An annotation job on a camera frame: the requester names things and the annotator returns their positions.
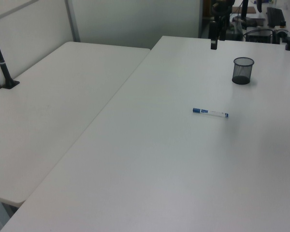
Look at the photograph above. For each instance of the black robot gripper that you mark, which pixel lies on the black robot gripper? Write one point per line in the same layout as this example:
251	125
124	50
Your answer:
221	7

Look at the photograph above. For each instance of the blue and white marker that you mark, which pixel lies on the blue and white marker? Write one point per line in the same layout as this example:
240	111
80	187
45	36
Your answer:
207	112

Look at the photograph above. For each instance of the black monitor stand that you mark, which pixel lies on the black monitor stand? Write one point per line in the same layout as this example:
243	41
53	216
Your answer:
244	12

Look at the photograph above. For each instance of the black equipment box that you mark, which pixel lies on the black equipment box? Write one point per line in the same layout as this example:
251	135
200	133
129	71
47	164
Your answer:
258	33

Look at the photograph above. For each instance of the black mesh pen cup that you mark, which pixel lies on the black mesh pen cup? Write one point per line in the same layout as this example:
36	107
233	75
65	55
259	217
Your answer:
242	72

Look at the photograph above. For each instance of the white side table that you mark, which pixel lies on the white side table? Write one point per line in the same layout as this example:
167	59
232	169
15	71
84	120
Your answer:
50	101

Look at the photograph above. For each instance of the gray partition post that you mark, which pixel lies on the gray partition post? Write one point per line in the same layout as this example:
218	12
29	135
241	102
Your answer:
72	21

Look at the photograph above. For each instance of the black camera pole with tie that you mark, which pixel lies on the black camera pole with tie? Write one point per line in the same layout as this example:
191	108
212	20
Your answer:
2	65

